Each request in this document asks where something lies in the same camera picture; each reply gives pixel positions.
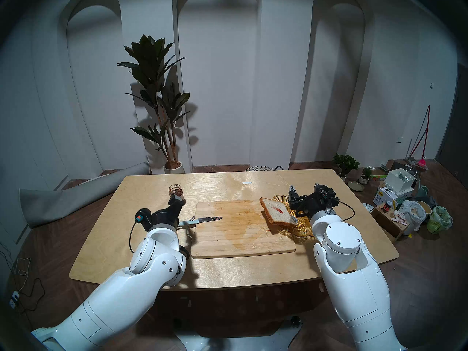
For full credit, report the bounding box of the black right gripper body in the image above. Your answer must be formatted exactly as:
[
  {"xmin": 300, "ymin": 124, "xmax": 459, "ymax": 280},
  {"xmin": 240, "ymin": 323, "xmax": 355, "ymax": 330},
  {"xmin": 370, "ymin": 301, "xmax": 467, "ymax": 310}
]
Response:
[{"xmin": 288, "ymin": 184, "xmax": 340, "ymax": 220}]

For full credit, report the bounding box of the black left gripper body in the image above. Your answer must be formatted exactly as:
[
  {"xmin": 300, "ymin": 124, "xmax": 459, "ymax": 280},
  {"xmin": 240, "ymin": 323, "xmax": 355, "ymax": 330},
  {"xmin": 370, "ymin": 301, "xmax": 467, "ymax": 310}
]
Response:
[{"xmin": 135, "ymin": 204, "xmax": 182, "ymax": 232}]

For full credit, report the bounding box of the white bread slice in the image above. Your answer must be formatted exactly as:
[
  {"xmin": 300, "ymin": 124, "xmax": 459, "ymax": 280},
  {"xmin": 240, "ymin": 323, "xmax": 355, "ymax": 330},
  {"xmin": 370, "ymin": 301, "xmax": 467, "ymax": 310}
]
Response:
[{"xmin": 260, "ymin": 197, "xmax": 298, "ymax": 226}]

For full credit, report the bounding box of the amber glass plate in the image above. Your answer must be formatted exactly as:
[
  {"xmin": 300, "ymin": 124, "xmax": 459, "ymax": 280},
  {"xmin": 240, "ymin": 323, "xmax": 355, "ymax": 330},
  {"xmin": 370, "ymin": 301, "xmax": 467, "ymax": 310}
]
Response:
[{"xmin": 272, "ymin": 195, "xmax": 317, "ymax": 244}]

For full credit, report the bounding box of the grey handled table knife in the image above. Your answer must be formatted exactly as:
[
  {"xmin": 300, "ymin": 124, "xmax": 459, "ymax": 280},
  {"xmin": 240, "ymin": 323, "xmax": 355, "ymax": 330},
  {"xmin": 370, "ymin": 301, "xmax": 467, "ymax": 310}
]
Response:
[{"xmin": 178, "ymin": 216, "xmax": 223, "ymax": 226}]

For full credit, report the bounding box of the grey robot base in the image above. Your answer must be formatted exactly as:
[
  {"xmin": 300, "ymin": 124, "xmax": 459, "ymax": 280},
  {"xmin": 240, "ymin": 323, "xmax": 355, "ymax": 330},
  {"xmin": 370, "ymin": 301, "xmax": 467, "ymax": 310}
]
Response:
[{"xmin": 174, "ymin": 316, "xmax": 303, "ymax": 351}]

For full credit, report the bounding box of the bushy small potted plant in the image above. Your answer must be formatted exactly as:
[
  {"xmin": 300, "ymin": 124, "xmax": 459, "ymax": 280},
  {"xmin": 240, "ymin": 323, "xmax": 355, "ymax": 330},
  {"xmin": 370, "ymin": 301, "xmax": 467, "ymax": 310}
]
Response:
[{"xmin": 332, "ymin": 154, "xmax": 361, "ymax": 182}]

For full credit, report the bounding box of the wooden cutting board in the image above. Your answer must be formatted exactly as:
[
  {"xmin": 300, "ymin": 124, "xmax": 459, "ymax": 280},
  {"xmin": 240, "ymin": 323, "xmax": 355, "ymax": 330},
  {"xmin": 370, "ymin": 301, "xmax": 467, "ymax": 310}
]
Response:
[{"xmin": 186, "ymin": 200, "xmax": 296, "ymax": 259}]

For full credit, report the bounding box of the white yellow printed carton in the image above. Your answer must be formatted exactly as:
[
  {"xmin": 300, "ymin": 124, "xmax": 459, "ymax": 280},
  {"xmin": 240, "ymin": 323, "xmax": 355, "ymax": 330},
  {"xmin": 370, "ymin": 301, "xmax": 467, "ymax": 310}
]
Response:
[{"xmin": 373, "ymin": 188, "xmax": 399, "ymax": 207}]

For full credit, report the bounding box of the white box appliance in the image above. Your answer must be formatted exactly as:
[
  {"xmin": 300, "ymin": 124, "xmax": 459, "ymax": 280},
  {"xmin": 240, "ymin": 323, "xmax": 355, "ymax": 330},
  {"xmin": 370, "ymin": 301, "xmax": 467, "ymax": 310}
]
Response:
[{"xmin": 384, "ymin": 168, "xmax": 416, "ymax": 195}]

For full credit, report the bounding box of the rolled grey mat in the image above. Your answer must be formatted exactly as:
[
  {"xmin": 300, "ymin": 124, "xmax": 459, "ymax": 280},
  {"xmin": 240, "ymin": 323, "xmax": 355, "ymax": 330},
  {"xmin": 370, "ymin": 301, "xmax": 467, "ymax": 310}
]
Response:
[{"xmin": 19, "ymin": 162, "xmax": 150, "ymax": 228}]

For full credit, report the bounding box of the white plastic bag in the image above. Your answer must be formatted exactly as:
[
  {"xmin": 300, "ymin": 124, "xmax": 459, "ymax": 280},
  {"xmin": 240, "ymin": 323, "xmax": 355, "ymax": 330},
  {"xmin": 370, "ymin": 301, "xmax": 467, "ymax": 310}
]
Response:
[{"xmin": 399, "ymin": 200, "xmax": 426, "ymax": 235}]

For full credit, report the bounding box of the green mesh bag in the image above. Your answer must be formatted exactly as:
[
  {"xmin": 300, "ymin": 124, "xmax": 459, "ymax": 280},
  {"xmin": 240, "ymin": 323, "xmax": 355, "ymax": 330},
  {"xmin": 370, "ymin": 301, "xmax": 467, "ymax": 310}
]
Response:
[{"xmin": 427, "ymin": 206, "xmax": 454, "ymax": 234}]

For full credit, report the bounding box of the tall potted plant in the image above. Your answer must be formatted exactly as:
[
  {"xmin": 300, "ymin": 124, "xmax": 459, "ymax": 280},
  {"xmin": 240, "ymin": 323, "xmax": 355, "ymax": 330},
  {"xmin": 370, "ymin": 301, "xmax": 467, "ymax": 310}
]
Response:
[{"xmin": 117, "ymin": 35, "xmax": 191, "ymax": 174}]

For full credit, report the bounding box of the dark door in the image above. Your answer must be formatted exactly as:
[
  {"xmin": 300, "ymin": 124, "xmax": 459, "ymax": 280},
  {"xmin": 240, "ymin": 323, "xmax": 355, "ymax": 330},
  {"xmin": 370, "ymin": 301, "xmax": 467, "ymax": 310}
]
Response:
[{"xmin": 435, "ymin": 63, "xmax": 468, "ymax": 190}]

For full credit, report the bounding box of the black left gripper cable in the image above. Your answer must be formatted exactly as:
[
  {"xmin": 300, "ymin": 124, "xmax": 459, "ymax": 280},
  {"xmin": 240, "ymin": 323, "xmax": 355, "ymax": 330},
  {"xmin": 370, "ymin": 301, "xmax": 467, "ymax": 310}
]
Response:
[{"xmin": 129, "ymin": 220, "xmax": 141, "ymax": 254}]

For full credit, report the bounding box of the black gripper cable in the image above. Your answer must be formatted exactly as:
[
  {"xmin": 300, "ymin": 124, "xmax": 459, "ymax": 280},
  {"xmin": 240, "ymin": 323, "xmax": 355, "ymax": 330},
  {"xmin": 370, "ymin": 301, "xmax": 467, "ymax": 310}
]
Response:
[
  {"xmin": 129, "ymin": 220, "xmax": 141, "ymax": 254},
  {"xmin": 335, "ymin": 200, "xmax": 356, "ymax": 222}
]

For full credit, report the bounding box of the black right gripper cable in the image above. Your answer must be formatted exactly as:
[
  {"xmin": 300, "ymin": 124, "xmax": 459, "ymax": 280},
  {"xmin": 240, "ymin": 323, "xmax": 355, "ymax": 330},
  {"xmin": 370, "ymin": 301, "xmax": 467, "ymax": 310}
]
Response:
[{"xmin": 335, "ymin": 200, "xmax": 356, "ymax": 222}]

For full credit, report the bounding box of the red handled broom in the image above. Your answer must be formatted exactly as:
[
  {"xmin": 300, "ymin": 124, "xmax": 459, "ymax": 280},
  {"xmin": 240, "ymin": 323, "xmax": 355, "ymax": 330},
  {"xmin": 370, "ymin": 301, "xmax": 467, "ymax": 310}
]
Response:
[{"xmin": 409, "ymin": 105, "xmax": 431, "ymax": 168}]

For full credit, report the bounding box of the black floor cable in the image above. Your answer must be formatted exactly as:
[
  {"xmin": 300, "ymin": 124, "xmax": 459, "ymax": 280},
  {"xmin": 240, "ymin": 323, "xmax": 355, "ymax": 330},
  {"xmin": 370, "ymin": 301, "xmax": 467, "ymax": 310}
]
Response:
[{"xmin": 16, "ymin": 277, "xmax": 46, "ymax": 312}]

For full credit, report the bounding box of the white floor cable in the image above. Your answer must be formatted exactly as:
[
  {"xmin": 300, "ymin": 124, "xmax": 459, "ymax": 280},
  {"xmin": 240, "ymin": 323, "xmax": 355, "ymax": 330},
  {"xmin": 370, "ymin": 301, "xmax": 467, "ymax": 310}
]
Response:
[{"xmin": 11, "ymin": 257, "xmax": 31, "ymax": 292}]

